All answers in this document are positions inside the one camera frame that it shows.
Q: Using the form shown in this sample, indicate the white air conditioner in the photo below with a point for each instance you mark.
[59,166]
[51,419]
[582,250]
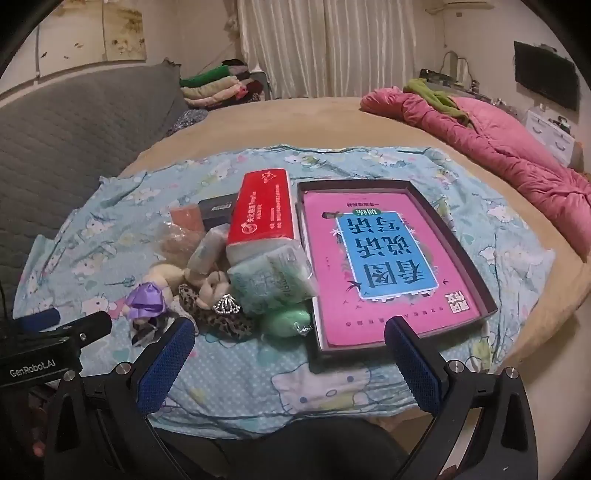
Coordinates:
[466,3]

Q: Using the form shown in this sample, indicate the grey quilted cover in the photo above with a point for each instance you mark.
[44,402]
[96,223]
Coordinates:
[69,138]

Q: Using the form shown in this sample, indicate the printed wall hanging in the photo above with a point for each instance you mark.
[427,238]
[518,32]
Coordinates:
[92,37]

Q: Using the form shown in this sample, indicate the stack of folded clothes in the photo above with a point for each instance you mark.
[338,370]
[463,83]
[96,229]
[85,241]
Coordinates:
[212,87]

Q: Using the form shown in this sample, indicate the white curtain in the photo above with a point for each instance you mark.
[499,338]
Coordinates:
[323,46]

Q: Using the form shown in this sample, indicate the dark box tray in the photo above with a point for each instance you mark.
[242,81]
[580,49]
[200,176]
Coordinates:
[438,235]

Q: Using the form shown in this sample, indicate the cream bear with purple ribbon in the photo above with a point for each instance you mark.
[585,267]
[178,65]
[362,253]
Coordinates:
[161,274]

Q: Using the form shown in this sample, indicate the red tissue pack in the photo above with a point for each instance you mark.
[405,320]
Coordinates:
[263,207]

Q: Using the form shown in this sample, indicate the pink packet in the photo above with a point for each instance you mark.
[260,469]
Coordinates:
[184,219]

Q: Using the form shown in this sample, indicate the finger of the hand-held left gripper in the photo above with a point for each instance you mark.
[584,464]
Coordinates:
[39,318]
[87,327]

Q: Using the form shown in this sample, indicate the light blue cat print blanket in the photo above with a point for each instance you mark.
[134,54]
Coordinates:
[115,221]

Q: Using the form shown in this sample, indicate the peach plush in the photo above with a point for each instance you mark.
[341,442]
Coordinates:
[180,247]

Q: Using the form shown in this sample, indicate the pink book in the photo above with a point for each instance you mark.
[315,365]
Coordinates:
[323,258]

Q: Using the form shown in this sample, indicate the leopard print cloth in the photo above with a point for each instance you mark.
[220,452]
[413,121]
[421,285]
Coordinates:
[226,325]

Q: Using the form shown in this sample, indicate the black wall television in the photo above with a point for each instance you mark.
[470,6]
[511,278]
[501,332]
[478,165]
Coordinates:
[545,74]

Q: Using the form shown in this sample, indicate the white drawer cabinet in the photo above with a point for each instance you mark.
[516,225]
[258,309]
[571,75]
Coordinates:
[549,131]

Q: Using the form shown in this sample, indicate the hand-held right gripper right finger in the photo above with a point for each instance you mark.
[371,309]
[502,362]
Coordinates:
[415,364]

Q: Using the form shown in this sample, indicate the green egg-shaped sponge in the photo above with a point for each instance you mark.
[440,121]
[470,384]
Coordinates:
[281,321]

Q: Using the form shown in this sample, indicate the pink quilt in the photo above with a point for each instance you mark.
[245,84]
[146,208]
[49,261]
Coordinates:
[508,152]

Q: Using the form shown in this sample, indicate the beige bed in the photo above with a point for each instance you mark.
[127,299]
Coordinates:
[300,120]

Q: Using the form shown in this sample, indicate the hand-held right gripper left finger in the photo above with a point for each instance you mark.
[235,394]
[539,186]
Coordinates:
[161,364]

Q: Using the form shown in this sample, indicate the vanity mirror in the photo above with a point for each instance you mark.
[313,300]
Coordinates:
[457,67]

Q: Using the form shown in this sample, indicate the dark floral cloth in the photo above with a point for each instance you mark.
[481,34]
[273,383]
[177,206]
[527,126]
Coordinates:
[189,119]

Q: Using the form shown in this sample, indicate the small white tissue packet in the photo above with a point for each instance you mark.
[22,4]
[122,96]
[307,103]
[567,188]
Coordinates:
[207,249]

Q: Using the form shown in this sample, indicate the green garment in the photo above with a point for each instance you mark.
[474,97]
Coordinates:
[429,90]

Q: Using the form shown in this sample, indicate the black box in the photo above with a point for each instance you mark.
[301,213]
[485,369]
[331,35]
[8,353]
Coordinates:
[217,207]

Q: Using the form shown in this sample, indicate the cluttered dressing table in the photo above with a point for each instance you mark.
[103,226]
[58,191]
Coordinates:
[434,76]

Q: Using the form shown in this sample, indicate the green white tissue pack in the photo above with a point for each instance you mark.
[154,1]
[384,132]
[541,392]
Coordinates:
[268,281]

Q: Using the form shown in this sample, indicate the bagged plush rabbit doll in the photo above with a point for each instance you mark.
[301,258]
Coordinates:
[214,286]

